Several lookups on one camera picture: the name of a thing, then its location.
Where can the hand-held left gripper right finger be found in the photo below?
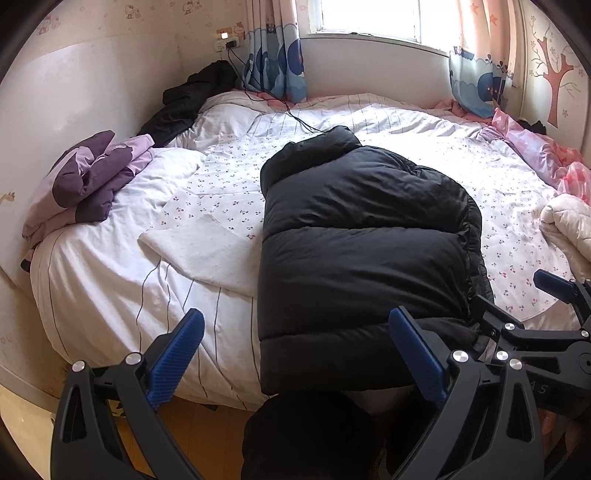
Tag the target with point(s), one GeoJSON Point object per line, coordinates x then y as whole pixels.
{"type": "Point", "coordinates": [418, 355]}

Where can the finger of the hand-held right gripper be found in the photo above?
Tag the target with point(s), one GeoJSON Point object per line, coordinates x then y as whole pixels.
{"type": "Point", "coordinates": [496, 323]}
{"type": "Point", "coordinates": [554, 282]}

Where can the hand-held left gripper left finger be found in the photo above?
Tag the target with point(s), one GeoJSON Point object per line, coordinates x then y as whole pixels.
{"type": "Point", "coordinates": [178, 357]}

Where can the black puffer jacket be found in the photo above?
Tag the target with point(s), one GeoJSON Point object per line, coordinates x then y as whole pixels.
{"type": "Point", "coordinates": [360, 240]}

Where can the person's right hand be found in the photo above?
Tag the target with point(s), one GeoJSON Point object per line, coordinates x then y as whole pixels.
{"type": "Point", "coordinates": [565, 422]}

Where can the cream blanket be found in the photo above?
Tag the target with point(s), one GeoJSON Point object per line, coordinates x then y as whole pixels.
{"type": "Point", "coordinates": [568, 221]}

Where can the white patterned duvet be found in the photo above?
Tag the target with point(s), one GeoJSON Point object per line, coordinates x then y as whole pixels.
{"type": "Point", "coordinates": [115, 277]}

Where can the person's black trouser leg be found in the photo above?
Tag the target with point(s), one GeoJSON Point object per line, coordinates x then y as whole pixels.
{"type": "Point", "coordinates": [309, 438]}

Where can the pink blanket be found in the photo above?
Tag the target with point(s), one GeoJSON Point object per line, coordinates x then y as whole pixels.
{"type": "Point", "coordinates": [526, 138]}

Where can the dark cloth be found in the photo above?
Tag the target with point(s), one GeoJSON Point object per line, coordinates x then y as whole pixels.
{"type": "Point", "coordinates": [533, 125]}

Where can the purple jacket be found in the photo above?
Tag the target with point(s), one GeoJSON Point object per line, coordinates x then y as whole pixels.
{"type": "Point", "coordinates": [87, 180]}

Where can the blue pink wide curtain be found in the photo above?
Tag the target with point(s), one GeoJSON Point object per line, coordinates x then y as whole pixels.
{"type": "Point", "coordinates": [480, 87]}

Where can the black coat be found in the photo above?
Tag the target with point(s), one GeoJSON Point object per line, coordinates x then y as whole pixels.
{"type": "Point", "coordinates": [184, 101]}

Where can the white bed headboard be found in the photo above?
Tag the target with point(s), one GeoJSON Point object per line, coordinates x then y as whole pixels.
{"type": "Point", "coordinates": [60, 101]}

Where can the blue pink narrow curtain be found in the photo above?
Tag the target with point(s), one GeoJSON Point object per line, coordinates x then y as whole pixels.
{"type": "Point", "coordinates": [272, 60]}

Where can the window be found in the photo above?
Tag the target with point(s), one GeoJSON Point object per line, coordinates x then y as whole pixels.
{"type": "Point", "coordinates": [369, 16]}

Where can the tree wall sticker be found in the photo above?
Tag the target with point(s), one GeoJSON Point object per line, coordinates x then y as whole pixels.
{"type": "Point", "coordinates": [554, 83]}

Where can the wall socket panel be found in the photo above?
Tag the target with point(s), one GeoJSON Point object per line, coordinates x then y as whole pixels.
{"type": "Point", "coordinates": [226, 34]}

